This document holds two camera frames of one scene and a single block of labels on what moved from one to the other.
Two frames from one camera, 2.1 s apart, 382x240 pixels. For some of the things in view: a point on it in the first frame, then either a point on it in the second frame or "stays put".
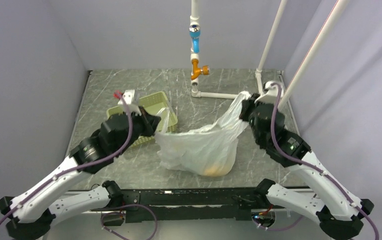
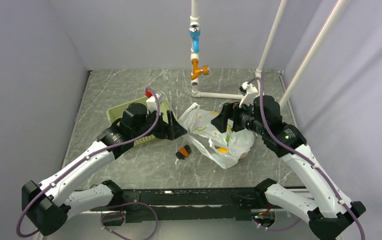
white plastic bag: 209,150 to 224,149
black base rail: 188,204 stays put
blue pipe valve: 194,33 stays put
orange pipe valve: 197,71 stays put
